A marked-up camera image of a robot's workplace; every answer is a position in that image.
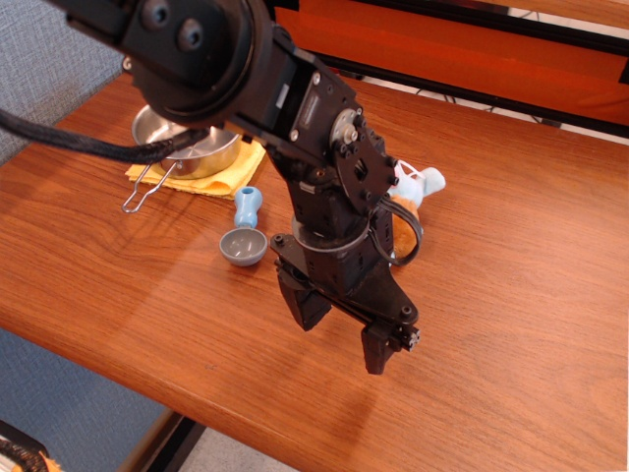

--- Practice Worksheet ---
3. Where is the orange panel with black frame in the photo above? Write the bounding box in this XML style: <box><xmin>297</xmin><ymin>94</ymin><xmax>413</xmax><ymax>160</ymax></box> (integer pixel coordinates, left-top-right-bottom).
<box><xmin>274</xmin><ymin>1</ymin><xmax>628</xmax><ymax>137</ymax></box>

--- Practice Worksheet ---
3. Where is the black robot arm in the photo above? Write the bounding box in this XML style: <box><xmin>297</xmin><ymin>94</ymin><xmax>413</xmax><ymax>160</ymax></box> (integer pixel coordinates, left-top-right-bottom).
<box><xmin>60</xmin><ymin>1</ymin><xmax>419</xmax><ymax>375</ymax></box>

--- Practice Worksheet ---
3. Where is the yellow cloth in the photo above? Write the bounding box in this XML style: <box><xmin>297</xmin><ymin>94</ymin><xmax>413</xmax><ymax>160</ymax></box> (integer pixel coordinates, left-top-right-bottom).
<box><xmin>125</xmin><ymin>138</ymin><xmax>265</xmax><ymax>200</ymax></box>

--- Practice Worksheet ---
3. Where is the silver steel pot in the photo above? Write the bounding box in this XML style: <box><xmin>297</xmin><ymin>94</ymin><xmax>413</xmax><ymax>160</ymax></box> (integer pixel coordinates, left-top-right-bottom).
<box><xmin>122</xmin><ymin>105</ymin><xmax>241</xmax><ymax>213</ymax></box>

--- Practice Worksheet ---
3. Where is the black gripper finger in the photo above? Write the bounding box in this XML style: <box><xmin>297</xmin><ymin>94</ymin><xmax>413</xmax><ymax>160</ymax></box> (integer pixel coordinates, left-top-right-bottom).
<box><xmin>361</xmin><ymin>324</ymin><xmax>401</xmax><ymax>375</ymax></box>
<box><xmin>278</xmin><ymin>272</ymin><xmax>331</xmax><ymax>331</ymax></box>

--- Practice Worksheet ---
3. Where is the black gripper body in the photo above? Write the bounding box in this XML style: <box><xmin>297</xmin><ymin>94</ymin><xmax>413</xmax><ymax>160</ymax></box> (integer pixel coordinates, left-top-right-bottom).
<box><xmin>270</xmin><ymin>233</ymin><xmax>420</xmax><ymax>351</ymax></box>

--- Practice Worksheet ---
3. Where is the orange object at corner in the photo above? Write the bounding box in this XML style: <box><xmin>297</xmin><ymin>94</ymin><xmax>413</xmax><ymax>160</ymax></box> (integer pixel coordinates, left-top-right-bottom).
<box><xmin>1</xmin><ymin>436</ymin><xmax>62</xmax><ymax>472</ymax></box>

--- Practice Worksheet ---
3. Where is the blue grey measuring scoop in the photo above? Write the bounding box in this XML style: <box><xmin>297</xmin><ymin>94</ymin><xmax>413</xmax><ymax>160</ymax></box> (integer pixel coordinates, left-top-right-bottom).
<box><xmin>219</xmin><ymin>186</ymin><xmax>268</xmax><ymax>266</ymax></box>

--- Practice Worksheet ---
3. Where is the blue plush mouse toy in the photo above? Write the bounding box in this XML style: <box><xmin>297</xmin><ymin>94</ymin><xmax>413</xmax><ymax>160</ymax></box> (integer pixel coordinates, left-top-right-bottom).
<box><xmin>389</xmin><ymin>160</ymin><xmax>446</xmax><ymax>259</ymax></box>

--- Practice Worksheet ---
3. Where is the black braided cable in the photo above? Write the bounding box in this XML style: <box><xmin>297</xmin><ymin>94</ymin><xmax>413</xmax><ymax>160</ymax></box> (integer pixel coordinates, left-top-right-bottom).
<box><xmin>0</xmin><ymin>108</ymin><xmax>210</xmax><ymax>166</ymax></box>

